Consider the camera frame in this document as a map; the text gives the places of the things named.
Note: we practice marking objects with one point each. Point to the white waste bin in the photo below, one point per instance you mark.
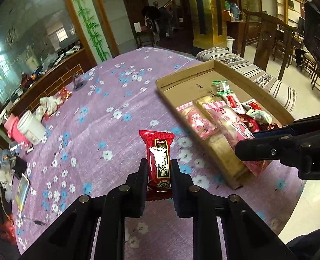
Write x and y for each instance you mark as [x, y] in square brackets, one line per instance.
[230, 44]

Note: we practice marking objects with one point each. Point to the white plastic tub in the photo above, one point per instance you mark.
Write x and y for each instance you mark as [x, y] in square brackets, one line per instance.
[31, 128]

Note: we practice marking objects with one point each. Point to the person's right forearm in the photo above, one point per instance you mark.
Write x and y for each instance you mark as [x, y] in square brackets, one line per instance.
[311, 245]

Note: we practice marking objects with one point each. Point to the white and red snack packet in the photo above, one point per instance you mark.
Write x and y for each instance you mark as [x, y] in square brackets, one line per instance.
[231, 103]
[253, 105]

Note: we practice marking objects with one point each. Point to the glossy booklet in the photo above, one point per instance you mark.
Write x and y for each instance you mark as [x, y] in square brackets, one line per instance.
[21, 192]

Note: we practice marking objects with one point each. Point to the cardboard box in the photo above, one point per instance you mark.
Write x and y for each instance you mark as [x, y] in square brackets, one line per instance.
[181, 86]

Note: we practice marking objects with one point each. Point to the red packet with dark label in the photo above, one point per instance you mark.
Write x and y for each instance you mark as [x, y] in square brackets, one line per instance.
[158, 157]

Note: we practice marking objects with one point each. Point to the long pink snack packet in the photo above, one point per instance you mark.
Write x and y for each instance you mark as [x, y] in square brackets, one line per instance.
[234, 127]

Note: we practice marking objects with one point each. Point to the ballpoint pen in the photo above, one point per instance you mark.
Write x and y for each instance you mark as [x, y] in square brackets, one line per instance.
[38, 222]

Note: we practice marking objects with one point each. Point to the white and green snack packet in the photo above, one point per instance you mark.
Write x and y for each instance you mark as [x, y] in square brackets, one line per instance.
[263, 116]

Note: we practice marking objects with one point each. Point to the purple floral tablecloth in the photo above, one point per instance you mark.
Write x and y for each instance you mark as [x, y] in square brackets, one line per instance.
[108, 113]

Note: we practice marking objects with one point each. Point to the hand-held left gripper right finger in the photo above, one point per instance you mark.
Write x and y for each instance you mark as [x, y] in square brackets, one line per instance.
[177, 189]

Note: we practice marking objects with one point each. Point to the small wooden table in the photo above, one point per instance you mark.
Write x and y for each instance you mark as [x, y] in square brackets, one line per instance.
[143, 36]

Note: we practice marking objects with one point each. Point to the red and black bag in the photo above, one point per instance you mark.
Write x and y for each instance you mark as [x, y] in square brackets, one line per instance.
[27, 80]

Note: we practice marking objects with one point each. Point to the clear glass cup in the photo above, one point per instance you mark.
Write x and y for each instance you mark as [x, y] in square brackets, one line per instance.
[16, 147]

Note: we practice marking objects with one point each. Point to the blue jug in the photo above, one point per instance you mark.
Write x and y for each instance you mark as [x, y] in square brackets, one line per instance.
[234, 10]

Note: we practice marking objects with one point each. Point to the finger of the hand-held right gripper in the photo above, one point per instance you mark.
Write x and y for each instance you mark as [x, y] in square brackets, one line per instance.
[257, 149]
[273, 134]

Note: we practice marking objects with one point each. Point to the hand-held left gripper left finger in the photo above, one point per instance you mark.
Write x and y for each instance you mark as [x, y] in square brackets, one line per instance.
[142, 187]

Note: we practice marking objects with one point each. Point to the red plastic bag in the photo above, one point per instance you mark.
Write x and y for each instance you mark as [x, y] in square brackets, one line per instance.
[7, 231]

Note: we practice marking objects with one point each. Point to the wooden door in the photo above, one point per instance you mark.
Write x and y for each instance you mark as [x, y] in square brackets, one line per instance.
[133, 5]

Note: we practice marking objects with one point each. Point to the short pink snack packet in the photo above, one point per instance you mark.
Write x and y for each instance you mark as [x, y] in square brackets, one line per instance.
[198, 120]

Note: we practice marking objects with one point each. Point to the jar in pink knitted sleeve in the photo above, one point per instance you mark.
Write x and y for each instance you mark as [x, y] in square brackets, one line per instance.
[12, 130]

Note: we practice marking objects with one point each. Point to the pair of white gloves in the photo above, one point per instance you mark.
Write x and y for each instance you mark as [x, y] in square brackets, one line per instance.
[50, 104]

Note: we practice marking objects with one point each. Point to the black phone stand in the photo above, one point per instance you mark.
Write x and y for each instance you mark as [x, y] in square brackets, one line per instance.
[80, 85]

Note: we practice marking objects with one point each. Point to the large wall mirror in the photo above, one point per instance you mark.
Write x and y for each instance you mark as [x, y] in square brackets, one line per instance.
[27, 32]

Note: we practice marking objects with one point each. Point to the red foil wrapper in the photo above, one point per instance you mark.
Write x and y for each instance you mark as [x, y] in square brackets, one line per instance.
[65, 93]

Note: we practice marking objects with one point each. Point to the white carton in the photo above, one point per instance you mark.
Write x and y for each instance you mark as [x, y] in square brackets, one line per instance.
[32, 58]

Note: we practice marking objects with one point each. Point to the tan stick snack packet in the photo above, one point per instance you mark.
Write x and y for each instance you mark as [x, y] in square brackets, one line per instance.
[206, 101]

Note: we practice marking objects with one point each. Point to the green-edged clear snack packet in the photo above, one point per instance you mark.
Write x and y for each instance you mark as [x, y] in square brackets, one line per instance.
[221, 86]

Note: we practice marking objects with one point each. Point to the green bamboo wall decal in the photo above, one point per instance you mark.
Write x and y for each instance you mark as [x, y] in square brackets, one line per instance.
[95, 32]

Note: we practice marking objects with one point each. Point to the golden pillar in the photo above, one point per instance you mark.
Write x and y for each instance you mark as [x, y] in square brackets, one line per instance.
[211, 19]

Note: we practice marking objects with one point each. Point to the dark wooden armchair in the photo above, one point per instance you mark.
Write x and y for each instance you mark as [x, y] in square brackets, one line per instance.
[265, 38]

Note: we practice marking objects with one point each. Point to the wooden sideboard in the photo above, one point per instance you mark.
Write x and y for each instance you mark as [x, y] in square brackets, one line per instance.
[54, 78]

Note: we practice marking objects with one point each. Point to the wooden staircase railing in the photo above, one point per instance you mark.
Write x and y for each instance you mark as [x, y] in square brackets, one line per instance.
[173, 5]

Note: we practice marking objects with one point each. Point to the large dark red snack packet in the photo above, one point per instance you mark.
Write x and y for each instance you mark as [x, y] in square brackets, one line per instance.
[250, 124]

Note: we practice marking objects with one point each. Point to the striped cushion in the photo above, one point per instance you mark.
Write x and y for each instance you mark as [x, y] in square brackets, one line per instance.
[271, 86]

